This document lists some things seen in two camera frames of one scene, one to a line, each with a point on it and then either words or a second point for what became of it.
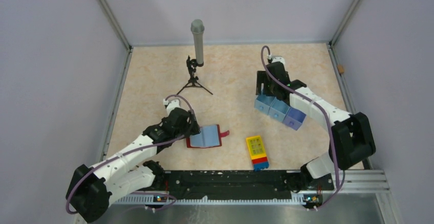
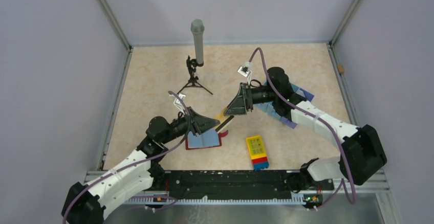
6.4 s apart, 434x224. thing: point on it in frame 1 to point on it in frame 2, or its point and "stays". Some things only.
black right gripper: (263, 78) to (243, 101)
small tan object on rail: (341, 68) stays
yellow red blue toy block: (257, 153) stays
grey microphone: (198, 27) stays
